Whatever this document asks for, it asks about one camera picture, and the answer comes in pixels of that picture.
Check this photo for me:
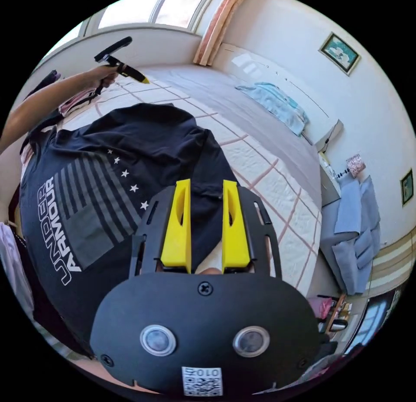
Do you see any wooden shelf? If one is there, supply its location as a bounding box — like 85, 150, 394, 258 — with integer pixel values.
317, 293, 353, 334

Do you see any lamp with patterned shade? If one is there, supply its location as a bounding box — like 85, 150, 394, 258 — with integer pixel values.
338, 153, 367, 179

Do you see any large framed picture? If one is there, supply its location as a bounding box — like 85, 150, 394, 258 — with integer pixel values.
318, 32, 362, 76

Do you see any person's left forearm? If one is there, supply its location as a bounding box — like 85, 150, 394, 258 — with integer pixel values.
0, 69, 98, 155

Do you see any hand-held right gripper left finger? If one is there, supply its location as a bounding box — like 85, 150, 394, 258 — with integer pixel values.
161, 178, 192, 268

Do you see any white nightstand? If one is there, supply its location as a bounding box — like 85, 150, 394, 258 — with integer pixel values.
319, 150, 342, 208

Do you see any small framed picture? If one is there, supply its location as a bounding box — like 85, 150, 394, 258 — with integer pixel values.
400, 169, 414, 207

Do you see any window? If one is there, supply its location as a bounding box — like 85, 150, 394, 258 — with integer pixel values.
42, 0, 225, 63

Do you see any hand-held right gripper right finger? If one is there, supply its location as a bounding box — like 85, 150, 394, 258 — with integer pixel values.
222, 180, 251, 268

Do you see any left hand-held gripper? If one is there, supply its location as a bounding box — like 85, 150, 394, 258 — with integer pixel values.
94, 58, 151, 96

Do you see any pink striped curtain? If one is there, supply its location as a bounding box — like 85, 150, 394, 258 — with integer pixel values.
193, 0, 251, 66

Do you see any light blue towel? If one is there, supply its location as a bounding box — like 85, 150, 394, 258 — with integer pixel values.
235, 82, 310, 137

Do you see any bed with checked quilt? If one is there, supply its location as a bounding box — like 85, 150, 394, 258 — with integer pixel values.
19, 63, 325, 363

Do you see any person's body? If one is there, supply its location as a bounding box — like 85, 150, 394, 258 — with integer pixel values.
0, 220, 36, 320

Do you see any blue sofa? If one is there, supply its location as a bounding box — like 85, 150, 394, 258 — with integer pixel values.
320, 175, 382, 296

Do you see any person's left hand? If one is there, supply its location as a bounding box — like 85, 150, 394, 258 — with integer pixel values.
90, 65, 119, 88

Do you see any black shirt with letter print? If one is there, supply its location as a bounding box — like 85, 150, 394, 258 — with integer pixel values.
19, 102, 242, 359

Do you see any pile of clothes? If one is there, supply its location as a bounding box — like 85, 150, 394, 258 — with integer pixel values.
24, 69, 98, 117

